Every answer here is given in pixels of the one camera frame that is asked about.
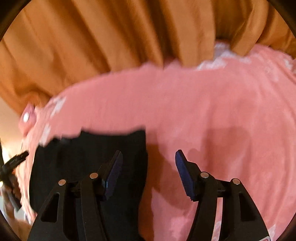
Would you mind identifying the black garment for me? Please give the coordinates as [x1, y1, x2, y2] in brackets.
[29, 130, 147, 240]

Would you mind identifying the pink pillow with white dot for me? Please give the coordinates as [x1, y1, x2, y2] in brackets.
[18, 103, 37, 137]

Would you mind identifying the pink blanket with white bows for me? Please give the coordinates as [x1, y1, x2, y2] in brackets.
[17, 42, 295, 240]

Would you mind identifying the orange curtain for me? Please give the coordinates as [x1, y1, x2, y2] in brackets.
[1, 1, 295, 113]

